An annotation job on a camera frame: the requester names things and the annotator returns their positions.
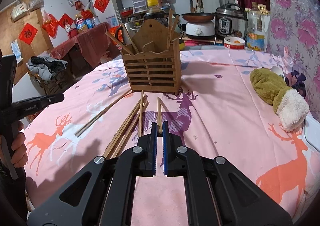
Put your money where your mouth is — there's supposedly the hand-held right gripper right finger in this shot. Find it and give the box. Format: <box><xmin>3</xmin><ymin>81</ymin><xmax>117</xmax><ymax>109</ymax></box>
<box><xmin>162</xmin><ymin>121</ymin><xmax>293</xmax><ymax>226</ymax></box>

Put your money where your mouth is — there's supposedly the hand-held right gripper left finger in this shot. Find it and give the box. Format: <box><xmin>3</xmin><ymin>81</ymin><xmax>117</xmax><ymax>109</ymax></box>
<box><xmin>27</xmin><ymin>122</ymin><xmax>158</xmax><ymax>226</ymax></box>

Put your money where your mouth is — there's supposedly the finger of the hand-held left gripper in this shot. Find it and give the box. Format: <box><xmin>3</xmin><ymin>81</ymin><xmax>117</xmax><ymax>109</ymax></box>
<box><xmin>40</xmin><ymin>93</ymin><xmax>65</xmax><ymax>110</ymax></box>

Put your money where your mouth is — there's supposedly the single wooden chopstick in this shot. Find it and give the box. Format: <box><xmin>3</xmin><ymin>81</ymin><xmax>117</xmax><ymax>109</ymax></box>
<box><xmin>122</xmin><ymin>24</ymin><xmax>140</xmax><ymax>54</ymax></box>
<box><xmin>74</xmin><ymin>93</ymin><xmax>132</xmax><ymax>138</ymax></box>
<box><xmin>169</xmin><ymin>9</ymin><xmax>174</xmax><ymax>43</ymax></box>
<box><xmin>171</xmin><ymin>15</ymin><xmax>180</xmax><ymax>43</ymax></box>
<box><xmin>105</xmin><ymin>31</ymin><xmax>137</xmax><ymax>55</ymax></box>
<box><xmin>157</xmin><ymin>97</ymin><xmax>163</xmax><ymax>138</ymax></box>

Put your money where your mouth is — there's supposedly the bunch of wooden chopsticks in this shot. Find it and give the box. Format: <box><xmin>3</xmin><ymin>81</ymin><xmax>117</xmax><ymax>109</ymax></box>
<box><xmin>102</xmin><ymin>90</ymin><xmax>150</xmax><ymax>160</ymax></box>

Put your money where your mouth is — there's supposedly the wooden chopstick holder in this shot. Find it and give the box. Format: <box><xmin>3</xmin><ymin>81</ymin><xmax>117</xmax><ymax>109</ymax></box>
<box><xmin>121</xmin><ymin>20</ymin><xmax>182</xmax><ymax>95</ymax></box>

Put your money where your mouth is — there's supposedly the person's left forearm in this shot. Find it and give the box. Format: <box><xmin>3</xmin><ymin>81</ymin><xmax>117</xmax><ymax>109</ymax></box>
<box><xmin>0</xmin><ymin>161</ymin><xmax>28</xmax><ymax>221</ymax></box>

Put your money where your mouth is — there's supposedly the person's left hand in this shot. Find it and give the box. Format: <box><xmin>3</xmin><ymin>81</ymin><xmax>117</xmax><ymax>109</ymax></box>
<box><xmin>11</xmin><ymin>121</ymin><xmax>28</xmax><ymax>168</ymax></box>

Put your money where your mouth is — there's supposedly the wooden chair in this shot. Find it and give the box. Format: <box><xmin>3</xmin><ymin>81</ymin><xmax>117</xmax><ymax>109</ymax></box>
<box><xmin>27</xmin><ymin>66</ymin><xmax>73</xmax><ymax>95</ymax></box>

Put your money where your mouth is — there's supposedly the pile of dark clothes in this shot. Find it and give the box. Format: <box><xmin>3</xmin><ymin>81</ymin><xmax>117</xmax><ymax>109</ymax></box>
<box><xmin>28</xmin><ymin>56</ymin><xmax>68</xmax><ymax>80</ymax></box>

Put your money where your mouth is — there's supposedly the white and blue plastic packet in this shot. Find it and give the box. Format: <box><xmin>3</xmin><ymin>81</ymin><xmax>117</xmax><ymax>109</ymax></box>
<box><xmin>10</xmin><ymin>39</ymin><xmax>23</xmax><ymax>63</ymax></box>

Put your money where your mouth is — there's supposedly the brown wooden door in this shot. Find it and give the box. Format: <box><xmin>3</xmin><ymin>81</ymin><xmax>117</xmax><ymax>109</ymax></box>
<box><xmin>0</xmin><ymin>8</ymin><xmax>54</xmax><ymax>84</ymax></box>

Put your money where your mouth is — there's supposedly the pink deer print bedsheet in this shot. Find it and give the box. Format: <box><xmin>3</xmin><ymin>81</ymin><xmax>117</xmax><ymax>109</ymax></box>
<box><xmin>24</xmin><ymin>49</ymin><xmax>315</xmax><ymax>226</ymax></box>

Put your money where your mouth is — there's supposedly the red cloth covered table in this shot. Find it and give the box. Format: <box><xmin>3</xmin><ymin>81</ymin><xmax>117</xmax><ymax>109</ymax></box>
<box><xmin>50</xmin><ymin>22</ymin><xmax>120</xmax><ymax>77</ymax></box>

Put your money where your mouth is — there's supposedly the red plastic bag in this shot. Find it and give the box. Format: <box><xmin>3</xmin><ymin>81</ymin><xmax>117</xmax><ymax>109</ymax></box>
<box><xmin>42</xmin><ymin>10</ymin><xmax>59</xmax><ymax>38</ymax></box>

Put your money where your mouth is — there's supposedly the plastic wrapped white bag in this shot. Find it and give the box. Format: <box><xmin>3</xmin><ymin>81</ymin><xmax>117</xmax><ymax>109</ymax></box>
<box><xmin>28</xmin><ymin>0</ymin><xmax>45</xmax><ymax>11</ymax></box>
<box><xmin>11</xmin><ymin>0</ymin><xmax>29</xmax><ymax>22</ymax></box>

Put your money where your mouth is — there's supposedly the yellow cooking oil bottle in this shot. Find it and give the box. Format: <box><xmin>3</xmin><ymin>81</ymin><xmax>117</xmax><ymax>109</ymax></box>
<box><xmin>74</xmin><ymin>14</ymin><xmax>88</xmax><ymax>34</ymax></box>

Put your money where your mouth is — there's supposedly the small red diamond paper decoration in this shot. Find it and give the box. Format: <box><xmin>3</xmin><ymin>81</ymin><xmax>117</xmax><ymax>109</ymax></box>
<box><xmin>59</xmin><ymin>13</ymin><xmax>74</xmax><ymax>29</ymax></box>

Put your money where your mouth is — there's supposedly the steel electric kettle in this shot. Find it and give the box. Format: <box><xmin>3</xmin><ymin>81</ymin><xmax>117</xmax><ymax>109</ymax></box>
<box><xmin>115</xmin><ymin>22</ymin><xmax>135</xmax><ymax>44</ymax></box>

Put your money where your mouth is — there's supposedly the red basin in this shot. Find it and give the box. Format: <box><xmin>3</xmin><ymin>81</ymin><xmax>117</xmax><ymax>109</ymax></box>
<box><xmin>119</xmin><ymin>7</ymin><xmax>134</xmax><ymax>17</ymax></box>

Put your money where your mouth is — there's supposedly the green and white plush toy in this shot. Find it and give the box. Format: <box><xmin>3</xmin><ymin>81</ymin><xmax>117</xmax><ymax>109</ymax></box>
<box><xmin>249</xmin><ymin>67</ymin><xmax>310</xmax><ymax>132</ymax></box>

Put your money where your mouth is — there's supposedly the white electric cooker base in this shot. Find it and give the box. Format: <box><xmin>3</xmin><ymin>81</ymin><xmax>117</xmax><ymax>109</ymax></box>
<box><xmin>185</xmin><ymin>21</ymin><xmax>216</xmax><ymax>38</ymax></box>

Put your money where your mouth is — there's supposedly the red and white bowl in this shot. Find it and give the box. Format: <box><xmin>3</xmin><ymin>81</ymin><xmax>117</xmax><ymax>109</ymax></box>
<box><xmin>223</xmin><ymin>36</ymin><xmax>246</xmax><ymax>50</ymax></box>

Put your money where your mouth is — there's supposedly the dark sauce bottle yellow cap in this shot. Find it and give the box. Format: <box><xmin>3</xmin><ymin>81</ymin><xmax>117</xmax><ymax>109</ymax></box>
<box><xmin>143</xmin><ymin>0</ymin><xmax>168</xmax><ymax>20</ymax></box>

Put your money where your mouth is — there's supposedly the brown frying pan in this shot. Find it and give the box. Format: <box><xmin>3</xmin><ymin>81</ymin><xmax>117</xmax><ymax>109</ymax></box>
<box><xmin>181</xmin><ymin>13</ymin><xmax>215</xmax><ymax>22</ymax></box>

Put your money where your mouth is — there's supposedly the white spoon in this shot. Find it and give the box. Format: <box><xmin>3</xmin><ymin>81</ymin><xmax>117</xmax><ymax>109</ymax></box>
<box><xmin>271</xmin><ymin>66</ymin><xmax>285</xmax><ymax>78</ymax></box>

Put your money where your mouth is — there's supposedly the silver black pressure cooker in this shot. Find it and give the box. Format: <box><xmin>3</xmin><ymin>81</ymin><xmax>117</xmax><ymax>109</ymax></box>
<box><xmin>215</xmin><ymin>3</ymin><xmax>248</xmax><ymax>40</ymax></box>

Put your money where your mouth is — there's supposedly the clear plastic oil bottle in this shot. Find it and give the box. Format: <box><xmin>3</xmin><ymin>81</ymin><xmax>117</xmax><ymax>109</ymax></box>
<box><xmin>247</xmin><ymin>2</ymin><xmax>266</xmax><ymax>52</ymax></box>

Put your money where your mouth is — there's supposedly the white plastic lid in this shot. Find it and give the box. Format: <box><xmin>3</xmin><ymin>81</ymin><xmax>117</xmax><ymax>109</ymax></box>
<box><xmin>302</xmin><ymin>116</ymin><xmax>319</xmax><ymax>147</ymax></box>

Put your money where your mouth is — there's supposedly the dark purple patterned cloth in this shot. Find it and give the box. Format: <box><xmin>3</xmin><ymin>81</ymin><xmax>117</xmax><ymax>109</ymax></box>
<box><xmin>285</xmin><ymin>70</ymin><xmax>307</xmax><ymax>97</ymax></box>

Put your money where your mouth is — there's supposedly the floral foil wall covering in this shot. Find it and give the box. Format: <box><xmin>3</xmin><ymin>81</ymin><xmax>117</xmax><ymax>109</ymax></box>
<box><xmin>265</xmin><ymin>0</ymin><xmax>320</xmax><ymax>107</ymax></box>

